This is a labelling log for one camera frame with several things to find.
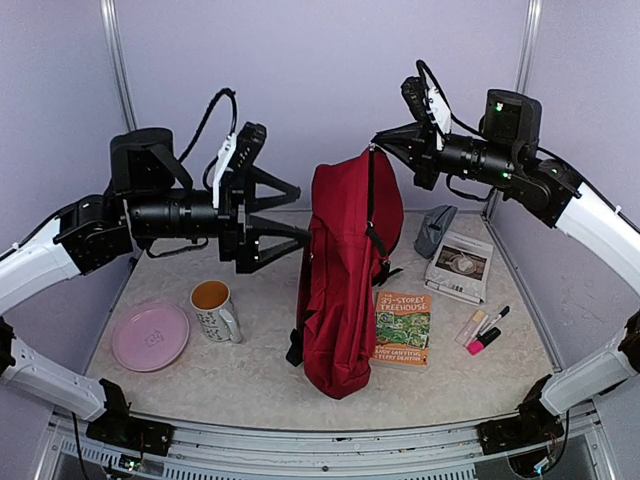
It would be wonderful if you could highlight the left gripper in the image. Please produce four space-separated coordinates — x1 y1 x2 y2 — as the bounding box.
128 166 312 274

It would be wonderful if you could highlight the red backpack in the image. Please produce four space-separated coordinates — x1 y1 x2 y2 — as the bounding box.
286 146 404 399

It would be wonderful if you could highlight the white magazine booklet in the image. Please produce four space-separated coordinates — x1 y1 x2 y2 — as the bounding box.
424 231 494 305

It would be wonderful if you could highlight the orange treehouse book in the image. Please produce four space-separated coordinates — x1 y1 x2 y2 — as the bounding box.
371 291 431 371

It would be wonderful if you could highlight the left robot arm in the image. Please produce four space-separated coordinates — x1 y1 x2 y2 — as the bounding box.
1 123 310 311

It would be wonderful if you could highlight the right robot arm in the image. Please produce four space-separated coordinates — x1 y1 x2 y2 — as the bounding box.
372 89 639 444

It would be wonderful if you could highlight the grey pencil pouch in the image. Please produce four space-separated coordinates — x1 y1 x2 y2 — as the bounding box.
414 205 458 259

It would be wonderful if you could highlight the white patterned mug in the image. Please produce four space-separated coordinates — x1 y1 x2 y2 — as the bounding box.
190 280 244 344

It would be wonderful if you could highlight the pink plate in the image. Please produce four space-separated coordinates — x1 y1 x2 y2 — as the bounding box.
111 303 190 373

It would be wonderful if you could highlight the black white marker pen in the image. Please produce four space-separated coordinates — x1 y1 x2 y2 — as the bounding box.
478 306 510 336

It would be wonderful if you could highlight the pink highlighter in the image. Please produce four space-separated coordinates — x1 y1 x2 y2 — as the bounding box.
467 327 501 356

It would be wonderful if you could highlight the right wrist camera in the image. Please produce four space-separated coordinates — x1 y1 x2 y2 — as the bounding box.
401 76 452 137

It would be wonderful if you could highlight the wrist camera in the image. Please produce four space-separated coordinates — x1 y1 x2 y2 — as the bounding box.
401 76 452 137
211 122 267 209

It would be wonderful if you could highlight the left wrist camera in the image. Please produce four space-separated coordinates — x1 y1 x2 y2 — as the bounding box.
211 122 267 209

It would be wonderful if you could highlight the right aluminium frame post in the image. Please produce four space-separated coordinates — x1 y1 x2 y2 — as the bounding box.
481 0 544 221

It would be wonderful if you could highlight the aluminium frame post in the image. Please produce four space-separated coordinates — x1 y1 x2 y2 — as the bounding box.
481 0 544 221
100 0 138 131

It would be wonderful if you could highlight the left aluminium frame post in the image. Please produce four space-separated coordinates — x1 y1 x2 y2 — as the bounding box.
100 0 138 131

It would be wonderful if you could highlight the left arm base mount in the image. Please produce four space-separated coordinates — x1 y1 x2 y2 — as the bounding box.
86 417 174 457

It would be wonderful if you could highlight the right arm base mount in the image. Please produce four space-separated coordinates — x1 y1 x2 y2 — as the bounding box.
477 416 565 455

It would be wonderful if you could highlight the front aluminium rail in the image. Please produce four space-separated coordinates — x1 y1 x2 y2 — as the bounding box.
34 394 619 480

